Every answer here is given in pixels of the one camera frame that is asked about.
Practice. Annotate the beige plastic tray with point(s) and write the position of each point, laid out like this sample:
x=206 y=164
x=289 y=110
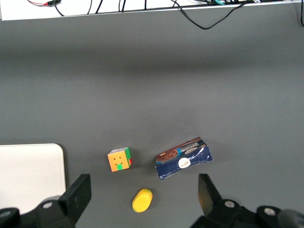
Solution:
x=28 y=171

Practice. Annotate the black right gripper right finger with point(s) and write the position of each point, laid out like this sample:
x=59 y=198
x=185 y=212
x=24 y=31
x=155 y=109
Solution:
x=209 y=197

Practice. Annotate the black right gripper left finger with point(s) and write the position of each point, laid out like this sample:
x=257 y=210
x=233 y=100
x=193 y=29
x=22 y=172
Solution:
x=76 y=194

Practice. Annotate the colourful puzzle cube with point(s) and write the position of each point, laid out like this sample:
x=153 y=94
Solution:
x=118 y=161

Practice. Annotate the blue chocolate cookie box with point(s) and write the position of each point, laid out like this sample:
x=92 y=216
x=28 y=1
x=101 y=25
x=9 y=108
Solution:
x=183 y=161

